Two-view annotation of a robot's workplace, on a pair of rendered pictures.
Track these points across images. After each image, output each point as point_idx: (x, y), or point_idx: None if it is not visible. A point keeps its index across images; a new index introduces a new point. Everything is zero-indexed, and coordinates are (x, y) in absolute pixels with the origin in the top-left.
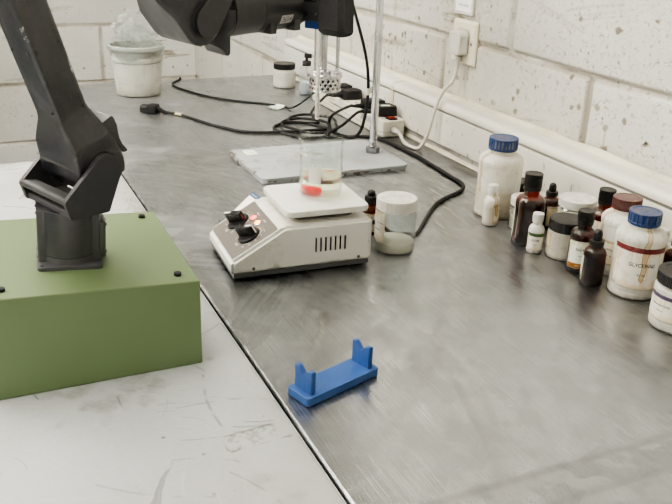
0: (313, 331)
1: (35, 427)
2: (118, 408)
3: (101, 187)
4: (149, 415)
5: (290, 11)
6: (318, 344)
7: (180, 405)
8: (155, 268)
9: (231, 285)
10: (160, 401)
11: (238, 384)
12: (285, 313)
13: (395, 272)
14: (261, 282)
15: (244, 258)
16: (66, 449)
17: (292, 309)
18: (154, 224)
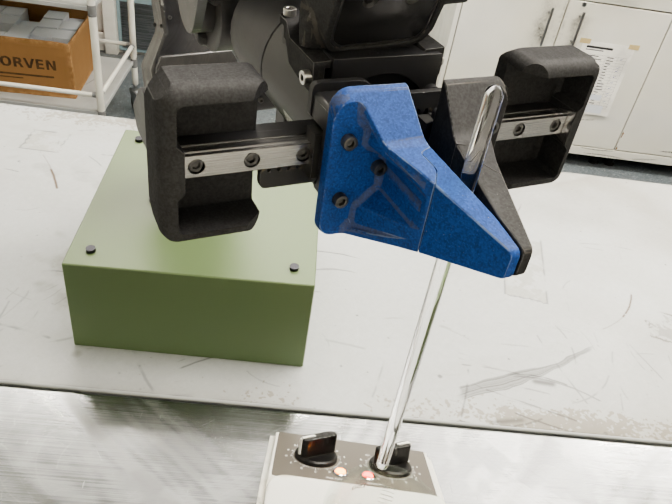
0: (46, 484)
1: (70, 223)
2: (49, 268)
3: (143, 120)
4: (17, 281)
5: (293, 114)
6: (8, 473)
7: (11, 304)
8: (121, 238)
9: (258, 445)
10: (32, 294)
11: (1, 357)
12: (125, 474)
13: None
14: (247, 488)
15: (268, 444)
16: (21, 230)
17: (130, 489)
18: (262, 273)
